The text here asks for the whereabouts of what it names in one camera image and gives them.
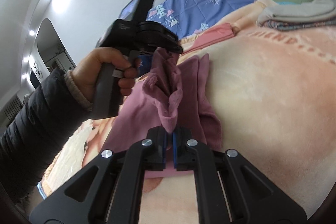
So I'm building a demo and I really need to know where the pink garment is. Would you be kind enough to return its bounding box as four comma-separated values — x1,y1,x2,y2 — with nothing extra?
103,47,223,179

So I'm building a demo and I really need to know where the grey folded clothes stack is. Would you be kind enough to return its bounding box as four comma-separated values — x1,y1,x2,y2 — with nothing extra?
256,0,335,31

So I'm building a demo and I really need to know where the navy star-patterned garment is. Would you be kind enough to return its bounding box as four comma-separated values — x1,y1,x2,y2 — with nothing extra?
138,55,153,77

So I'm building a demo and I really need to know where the peach fleece blanket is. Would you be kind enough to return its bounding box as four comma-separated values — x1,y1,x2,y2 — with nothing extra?
41,0,335,223

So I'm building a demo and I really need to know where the salmon folded garment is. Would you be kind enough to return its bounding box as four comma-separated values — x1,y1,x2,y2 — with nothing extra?
181,23,235,54

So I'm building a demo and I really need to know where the blue patterned pillow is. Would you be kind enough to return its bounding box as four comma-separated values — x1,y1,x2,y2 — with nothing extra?
146,0,255,39

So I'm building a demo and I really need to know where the black jacket left forearm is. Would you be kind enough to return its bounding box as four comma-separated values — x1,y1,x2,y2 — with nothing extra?
1,69,91,202

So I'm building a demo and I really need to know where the person's left hand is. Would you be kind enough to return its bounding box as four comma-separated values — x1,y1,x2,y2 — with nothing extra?
71,47,139,103

